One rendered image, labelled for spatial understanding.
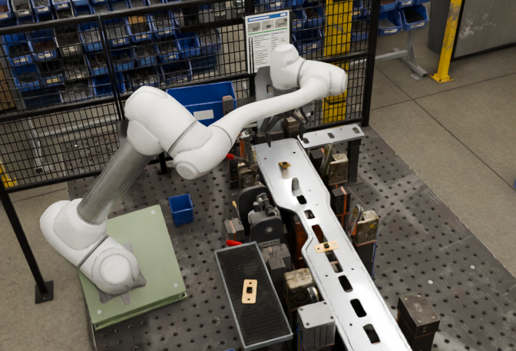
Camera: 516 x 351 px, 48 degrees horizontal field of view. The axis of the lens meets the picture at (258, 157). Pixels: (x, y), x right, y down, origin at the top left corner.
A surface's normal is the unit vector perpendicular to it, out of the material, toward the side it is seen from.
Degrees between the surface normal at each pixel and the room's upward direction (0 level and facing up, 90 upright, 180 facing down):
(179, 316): 0
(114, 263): 51
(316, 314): 0
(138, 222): 42
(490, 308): 0
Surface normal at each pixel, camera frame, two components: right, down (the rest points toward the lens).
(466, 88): -0.04, -0.79
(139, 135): -0.40, 0.44
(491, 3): 0.43, 0.54
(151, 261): 0.23, -0.21
